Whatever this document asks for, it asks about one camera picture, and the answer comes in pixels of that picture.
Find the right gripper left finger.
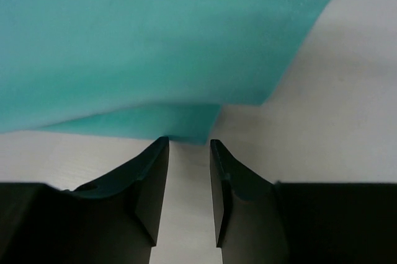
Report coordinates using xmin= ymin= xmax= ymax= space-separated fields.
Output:
xmin=1 ymin=137 xmax=169 ymax=263

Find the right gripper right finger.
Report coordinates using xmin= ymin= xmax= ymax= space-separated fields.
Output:
xmin=210 ymin=140 xmax=396 ymax=263

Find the teal t shirt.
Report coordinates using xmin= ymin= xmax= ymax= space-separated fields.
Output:
xmin=1 ymin=0 xmax=330 ymax=143

